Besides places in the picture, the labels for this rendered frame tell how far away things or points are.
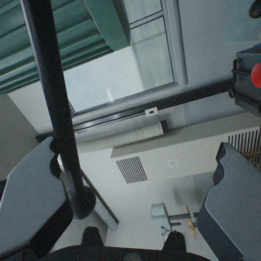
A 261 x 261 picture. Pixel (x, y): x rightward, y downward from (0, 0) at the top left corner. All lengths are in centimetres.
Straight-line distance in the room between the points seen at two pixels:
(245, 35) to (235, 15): 7
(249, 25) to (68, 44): 41
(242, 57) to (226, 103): 155
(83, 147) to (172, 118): 113
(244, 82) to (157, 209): 197
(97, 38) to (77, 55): 3
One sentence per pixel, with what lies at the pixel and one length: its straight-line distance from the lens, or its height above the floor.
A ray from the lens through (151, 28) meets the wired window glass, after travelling 156.
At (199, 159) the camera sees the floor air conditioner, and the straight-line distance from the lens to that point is 176.
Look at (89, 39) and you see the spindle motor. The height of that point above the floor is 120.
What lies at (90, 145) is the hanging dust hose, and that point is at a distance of 178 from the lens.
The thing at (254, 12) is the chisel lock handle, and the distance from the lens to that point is 27.
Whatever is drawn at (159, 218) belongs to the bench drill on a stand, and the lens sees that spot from 225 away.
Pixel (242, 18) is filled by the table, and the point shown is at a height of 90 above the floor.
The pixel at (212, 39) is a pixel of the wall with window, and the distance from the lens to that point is 161.
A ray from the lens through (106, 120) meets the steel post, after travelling 163.
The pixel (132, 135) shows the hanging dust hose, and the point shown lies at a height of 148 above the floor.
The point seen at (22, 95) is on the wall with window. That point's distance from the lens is 203.
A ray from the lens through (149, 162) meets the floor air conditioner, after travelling 168.
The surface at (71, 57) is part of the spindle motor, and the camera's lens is 21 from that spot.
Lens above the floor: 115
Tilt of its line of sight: 12 degrees up
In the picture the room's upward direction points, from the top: 104 degrees counter-clockwise
